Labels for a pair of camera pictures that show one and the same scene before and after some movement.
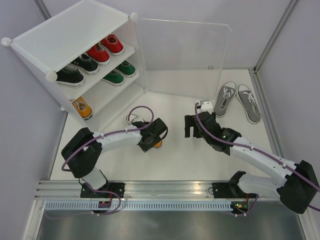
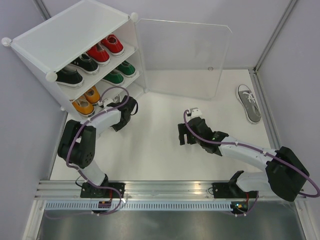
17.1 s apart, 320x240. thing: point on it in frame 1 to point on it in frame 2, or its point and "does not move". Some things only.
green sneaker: (114, 77) does not move
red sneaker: (99, 55) does not move
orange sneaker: (158, 145) to (92, 95)
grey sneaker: (247, 98) does not move
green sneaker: (127, 69) does not move
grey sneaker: (227, 93) to (117, 99)
